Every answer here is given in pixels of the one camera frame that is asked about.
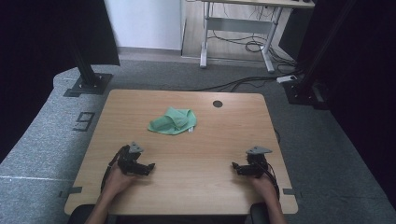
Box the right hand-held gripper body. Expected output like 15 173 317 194
245 146 274 179

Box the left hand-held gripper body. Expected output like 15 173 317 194
117 141 148 175

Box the green towel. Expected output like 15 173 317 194
148 106 198 136

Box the person's right hand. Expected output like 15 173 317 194
248 172 278 201

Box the person's left hand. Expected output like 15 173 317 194
104 161 140 196

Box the grey tape strip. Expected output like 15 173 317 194
58 186 84 199
282 188 304 199

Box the black chair armrest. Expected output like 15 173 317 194
66 203 97 224
249 203 271 224

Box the person's dark clothing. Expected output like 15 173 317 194
116 214 250 224

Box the black metal stand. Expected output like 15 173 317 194
283 0 358 110
63 36 114 98

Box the white power strip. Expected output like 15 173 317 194
276 74 299 85

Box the black curtain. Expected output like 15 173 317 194
0 0 121 163
295 0 396 210

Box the black box under desk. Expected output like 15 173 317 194
277 7 308 61

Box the right hand-held gripper black cable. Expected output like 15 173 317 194
261 161 281 201

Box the hand-held gripper black cable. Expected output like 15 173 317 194
100 145 126 192
261 161 281 201

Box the left hand-held gripper black cable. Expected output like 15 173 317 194
100 145 126 192

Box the long black floor cable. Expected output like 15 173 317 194
186 76 278 93

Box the tangle of black cables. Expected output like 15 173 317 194
206 29 297 69

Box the white desk frame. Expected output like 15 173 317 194
198 0 316 75

